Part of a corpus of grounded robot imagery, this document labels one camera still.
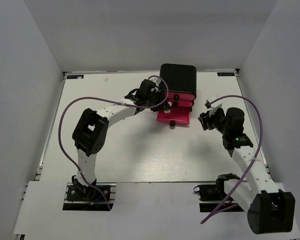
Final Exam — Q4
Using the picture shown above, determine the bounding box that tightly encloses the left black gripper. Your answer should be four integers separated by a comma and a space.
145, 89, 172, 112

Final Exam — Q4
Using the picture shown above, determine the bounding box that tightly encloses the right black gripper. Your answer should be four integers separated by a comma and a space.
198, 107, 230, 135

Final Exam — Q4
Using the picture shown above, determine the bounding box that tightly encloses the pink drawer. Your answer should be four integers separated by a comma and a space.
168, 99, 194, 108
156, 106, 191, 126
167, 91, 196, 101

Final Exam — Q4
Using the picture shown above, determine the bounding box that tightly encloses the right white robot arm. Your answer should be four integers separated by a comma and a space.
198, 107, 296, 235

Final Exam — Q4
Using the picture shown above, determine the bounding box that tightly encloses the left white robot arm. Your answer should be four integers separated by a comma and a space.
72, 76, 171, 200

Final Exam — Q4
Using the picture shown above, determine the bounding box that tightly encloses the black drawer cabinet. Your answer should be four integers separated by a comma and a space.
159, 63, 197, 101

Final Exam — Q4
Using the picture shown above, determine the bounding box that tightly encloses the right blue label sticker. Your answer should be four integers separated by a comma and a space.
217, 72, 236, 77

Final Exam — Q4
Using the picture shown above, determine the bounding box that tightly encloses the blue label sticker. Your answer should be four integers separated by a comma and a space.
217, 72, 236, 77
66, 74, 84, 80

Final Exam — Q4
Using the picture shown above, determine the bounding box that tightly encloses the left blue label sticker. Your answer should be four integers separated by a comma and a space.
66, 74, 84, 80

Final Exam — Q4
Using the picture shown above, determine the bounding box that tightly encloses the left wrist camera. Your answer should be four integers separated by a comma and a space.
149, 76, 161, 87

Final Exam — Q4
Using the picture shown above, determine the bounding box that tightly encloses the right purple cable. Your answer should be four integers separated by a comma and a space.
199, 94, 263, 225

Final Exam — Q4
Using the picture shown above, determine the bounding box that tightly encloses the purple cable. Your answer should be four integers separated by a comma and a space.
199, 94, 263, 225
58, 75, 170, 210

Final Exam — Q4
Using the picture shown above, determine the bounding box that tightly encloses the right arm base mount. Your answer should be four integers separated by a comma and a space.
193, 173, 253, 213

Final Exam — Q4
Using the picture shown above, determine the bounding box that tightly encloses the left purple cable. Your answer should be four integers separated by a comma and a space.
58, 75, 170, 210

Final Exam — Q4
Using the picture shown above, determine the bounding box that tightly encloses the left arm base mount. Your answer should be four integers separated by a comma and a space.
62, 175, 116, 212

